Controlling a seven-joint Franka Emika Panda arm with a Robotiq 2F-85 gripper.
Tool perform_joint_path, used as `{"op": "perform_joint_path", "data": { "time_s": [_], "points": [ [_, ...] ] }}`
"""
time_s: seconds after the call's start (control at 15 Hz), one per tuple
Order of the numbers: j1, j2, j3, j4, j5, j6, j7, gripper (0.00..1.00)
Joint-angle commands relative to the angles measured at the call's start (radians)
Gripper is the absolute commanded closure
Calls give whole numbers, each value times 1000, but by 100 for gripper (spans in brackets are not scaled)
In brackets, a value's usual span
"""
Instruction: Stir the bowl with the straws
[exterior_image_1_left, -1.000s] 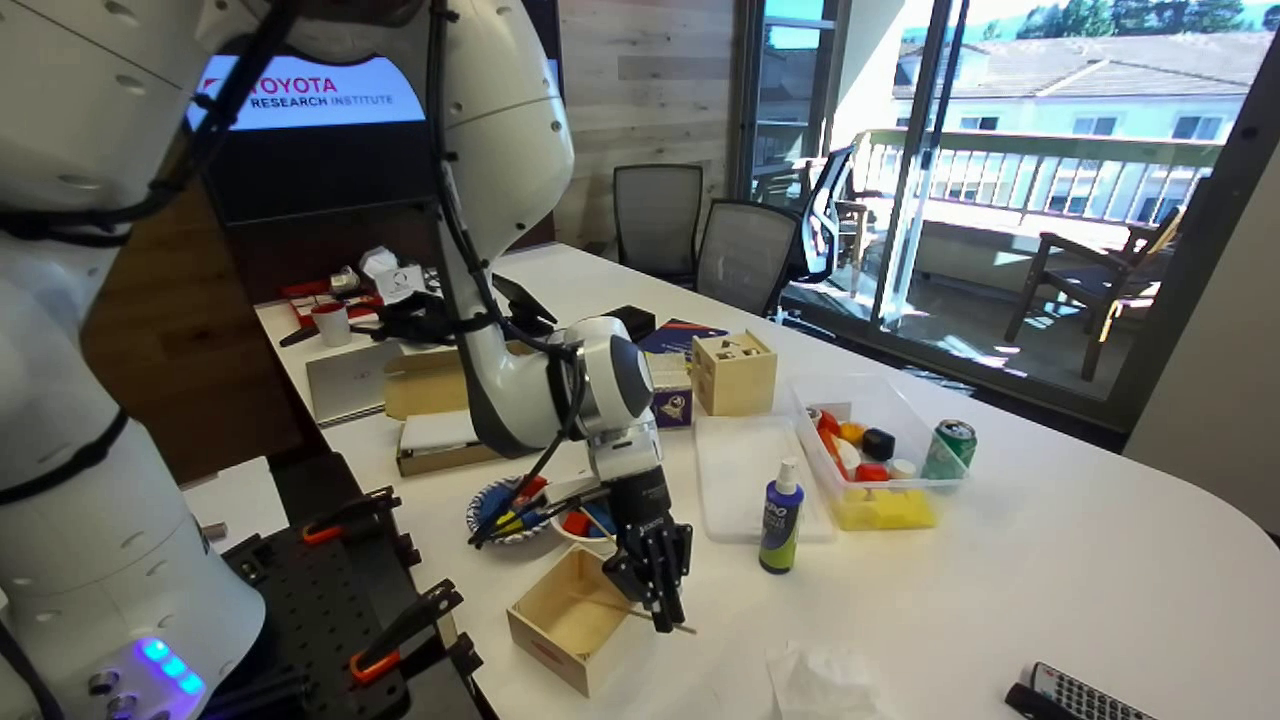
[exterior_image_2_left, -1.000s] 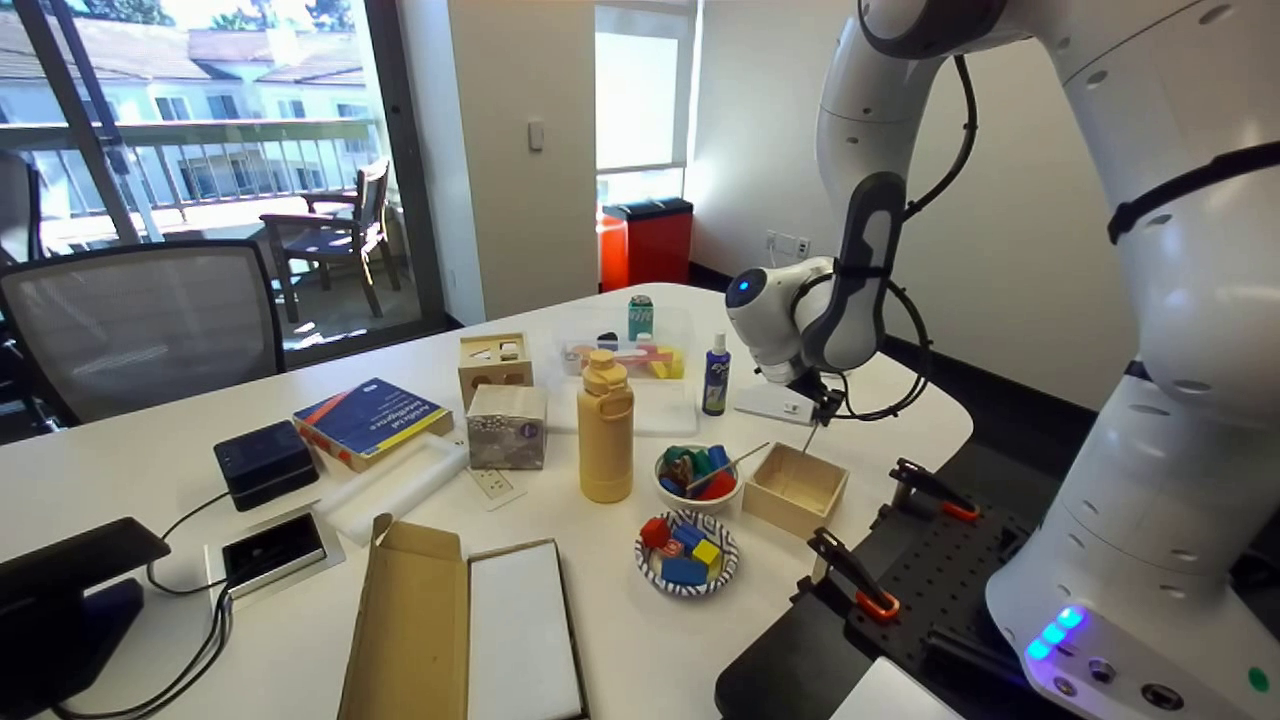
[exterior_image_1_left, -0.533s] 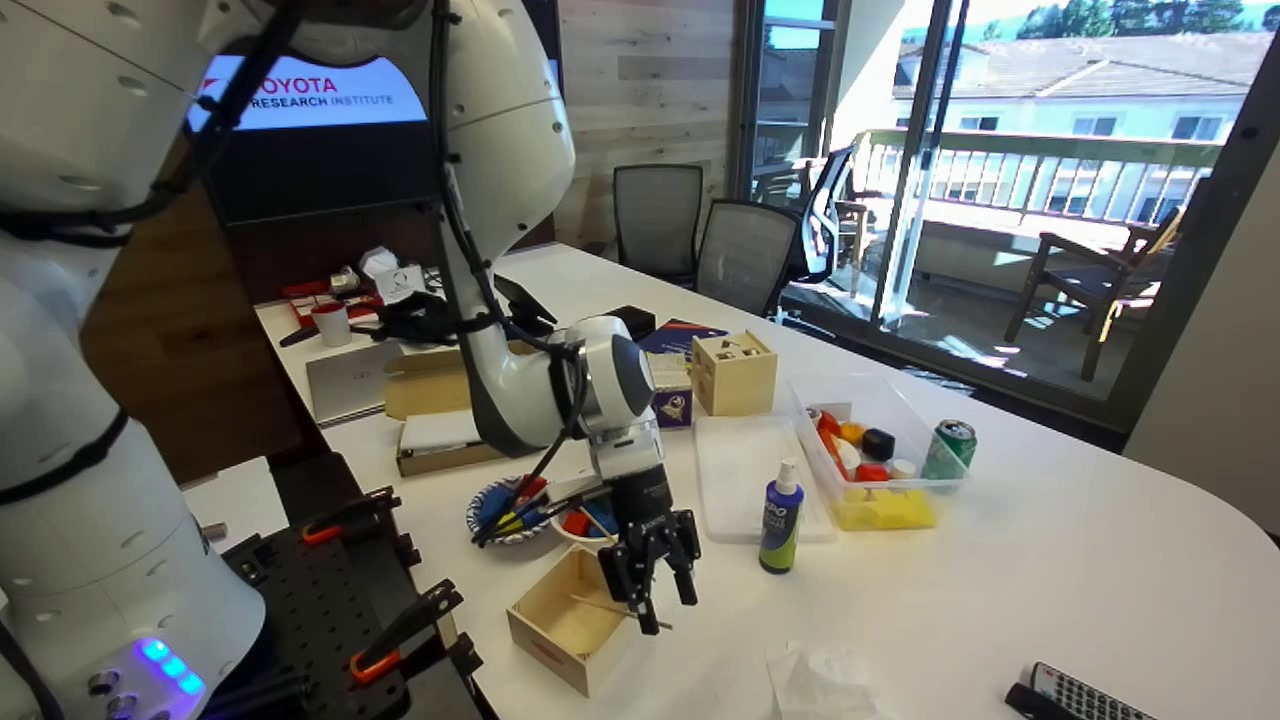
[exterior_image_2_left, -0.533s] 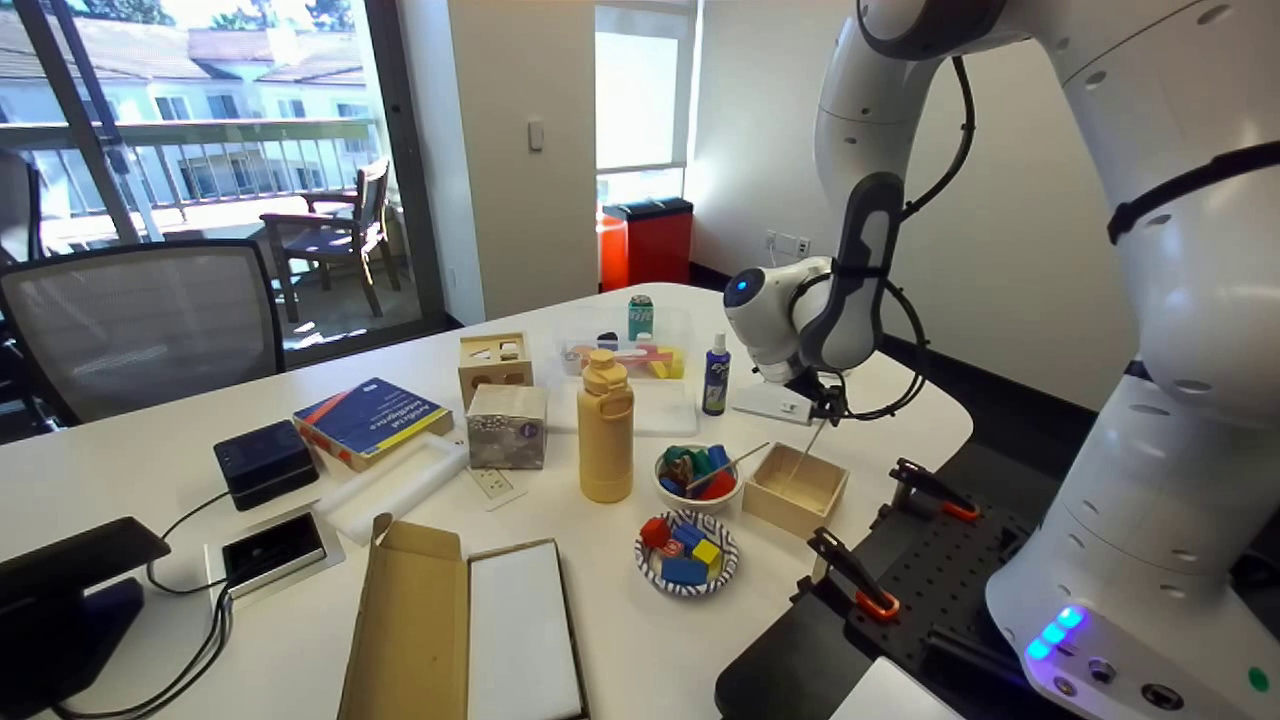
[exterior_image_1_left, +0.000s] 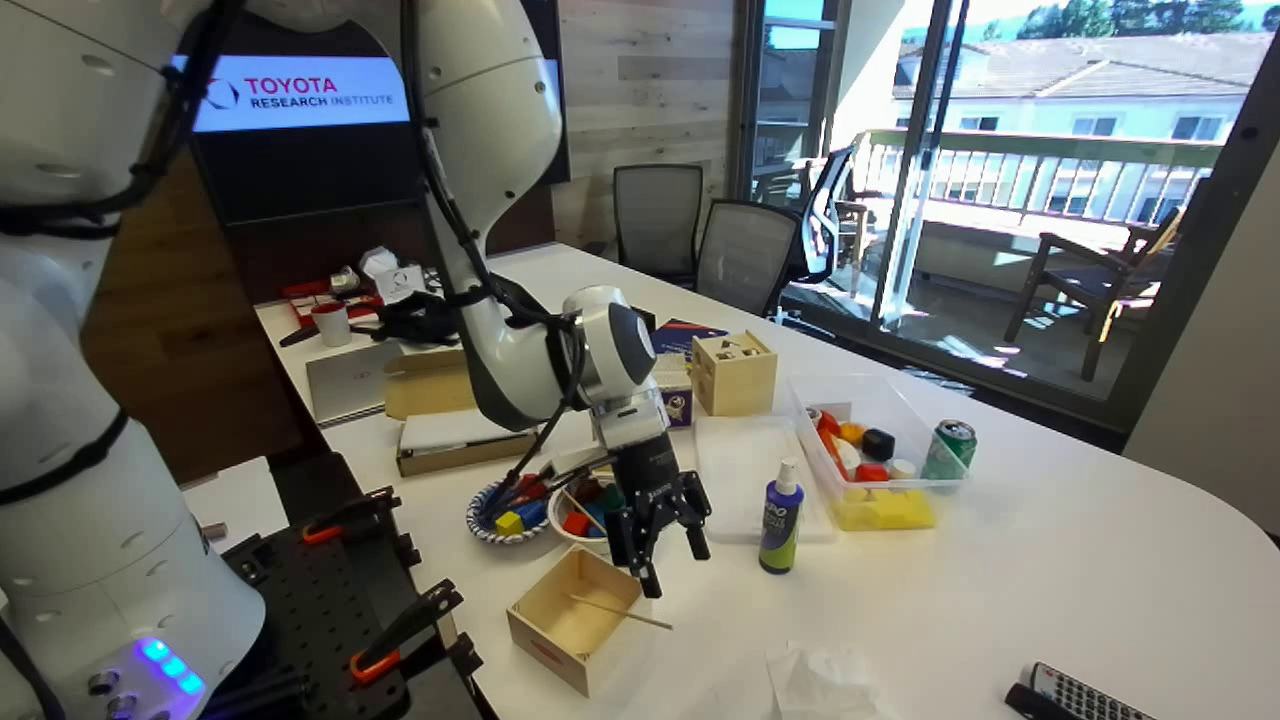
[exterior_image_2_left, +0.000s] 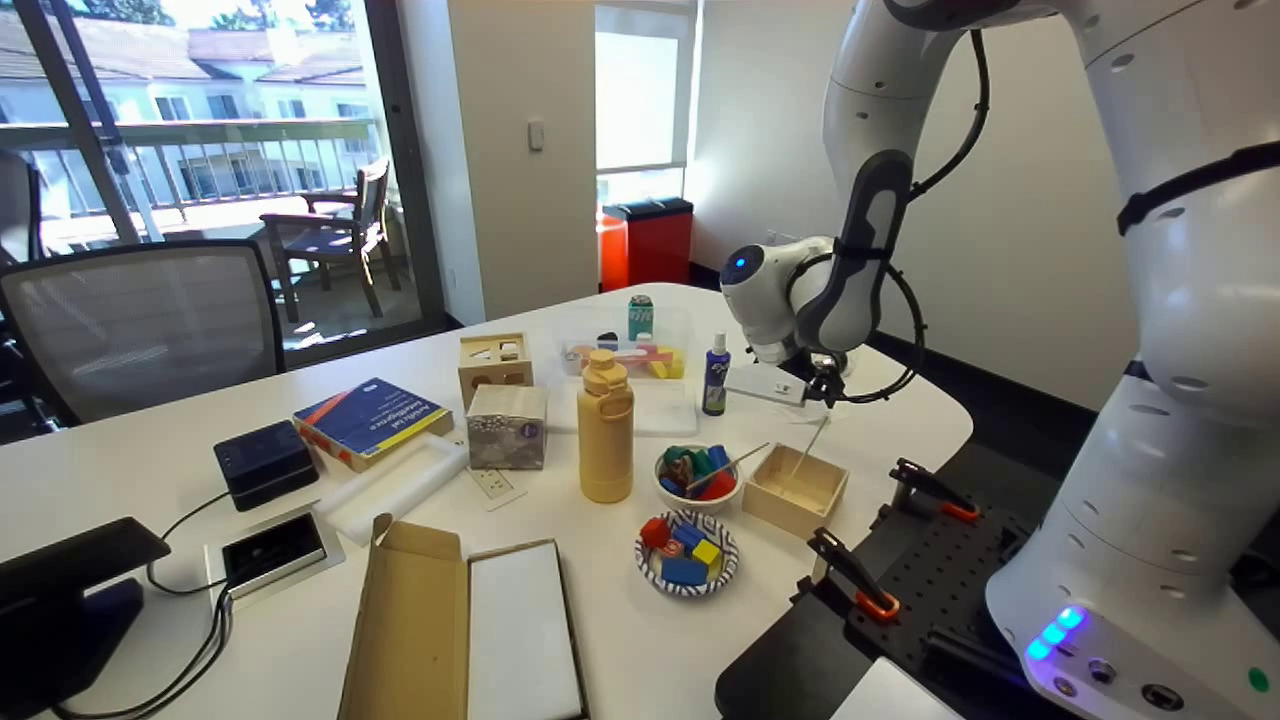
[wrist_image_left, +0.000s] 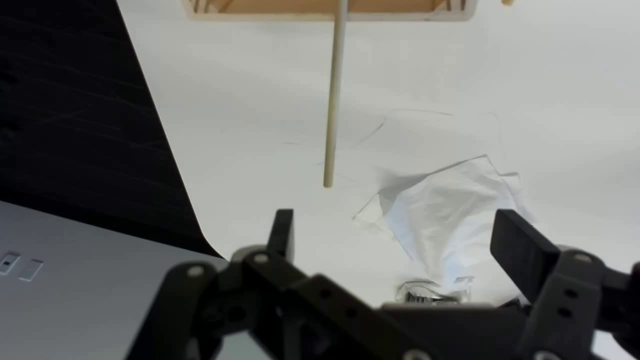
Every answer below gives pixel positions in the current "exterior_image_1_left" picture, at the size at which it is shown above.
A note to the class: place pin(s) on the clear plastic toy container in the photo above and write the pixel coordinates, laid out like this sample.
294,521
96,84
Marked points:
884,508

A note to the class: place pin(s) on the blue book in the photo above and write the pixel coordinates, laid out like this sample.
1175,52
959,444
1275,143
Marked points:
697,335

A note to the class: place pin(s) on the open white box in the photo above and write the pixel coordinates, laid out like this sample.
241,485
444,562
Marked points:
345,384

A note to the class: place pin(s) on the white balcony railing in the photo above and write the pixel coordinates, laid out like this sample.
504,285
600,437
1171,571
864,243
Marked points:
1043,143

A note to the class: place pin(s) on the red plastic package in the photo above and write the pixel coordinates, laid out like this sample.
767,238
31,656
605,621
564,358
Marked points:
313,300

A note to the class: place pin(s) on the dark patio chair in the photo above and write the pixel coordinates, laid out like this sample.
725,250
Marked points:
829,213

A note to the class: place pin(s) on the small white cup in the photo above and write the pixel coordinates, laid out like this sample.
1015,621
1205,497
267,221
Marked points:
334,329

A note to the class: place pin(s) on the clear crumpled plastic wrap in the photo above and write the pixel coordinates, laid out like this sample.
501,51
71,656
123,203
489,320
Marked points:
822,684

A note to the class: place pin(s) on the black toy block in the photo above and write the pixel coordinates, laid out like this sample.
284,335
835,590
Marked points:
877,444

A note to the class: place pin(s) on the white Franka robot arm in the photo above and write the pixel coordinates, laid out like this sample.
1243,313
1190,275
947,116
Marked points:
80,402

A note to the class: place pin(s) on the grey mesh office chair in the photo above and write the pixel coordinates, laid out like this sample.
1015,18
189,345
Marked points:
657,213
747,263

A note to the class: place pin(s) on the wooden patio chair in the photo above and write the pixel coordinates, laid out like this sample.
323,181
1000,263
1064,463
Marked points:
1080,254

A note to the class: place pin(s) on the blue bottle white cap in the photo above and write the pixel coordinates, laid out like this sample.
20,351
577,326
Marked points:
781,527

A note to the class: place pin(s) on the wooden shape sorter box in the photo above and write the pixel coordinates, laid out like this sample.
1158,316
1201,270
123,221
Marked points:
734,383

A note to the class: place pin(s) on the wall television screen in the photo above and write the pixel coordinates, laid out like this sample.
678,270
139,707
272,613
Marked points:
304,94

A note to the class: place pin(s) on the plain white bowl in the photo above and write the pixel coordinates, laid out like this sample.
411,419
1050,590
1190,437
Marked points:
573,538

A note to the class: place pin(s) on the green drink can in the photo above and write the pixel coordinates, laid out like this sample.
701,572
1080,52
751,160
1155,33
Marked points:
951,450

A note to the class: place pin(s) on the open square wooden box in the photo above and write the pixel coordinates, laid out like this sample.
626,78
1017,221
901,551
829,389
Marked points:
564,621

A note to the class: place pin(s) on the yellow wooden block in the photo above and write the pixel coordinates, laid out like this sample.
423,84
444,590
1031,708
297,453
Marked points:
511,527

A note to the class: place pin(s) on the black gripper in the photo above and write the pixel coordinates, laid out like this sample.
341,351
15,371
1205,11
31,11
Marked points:
645,483

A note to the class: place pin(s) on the brown cardboard box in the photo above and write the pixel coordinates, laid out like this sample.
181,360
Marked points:
426,384

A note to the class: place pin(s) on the black perforated base board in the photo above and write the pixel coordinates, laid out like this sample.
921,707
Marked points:
323,613

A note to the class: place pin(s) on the black clamp orange tips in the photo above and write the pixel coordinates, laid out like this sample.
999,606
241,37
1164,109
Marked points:
405,628
350,519

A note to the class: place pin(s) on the black cloth bundle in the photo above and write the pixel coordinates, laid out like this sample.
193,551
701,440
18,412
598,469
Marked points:
423,320

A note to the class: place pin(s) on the white crumpled bag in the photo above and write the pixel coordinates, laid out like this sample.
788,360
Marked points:
391,278

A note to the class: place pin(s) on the blue patterned bowl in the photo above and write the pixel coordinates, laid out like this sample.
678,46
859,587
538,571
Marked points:
477,531

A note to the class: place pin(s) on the white foam box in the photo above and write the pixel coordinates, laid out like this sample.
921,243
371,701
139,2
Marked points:
444,434

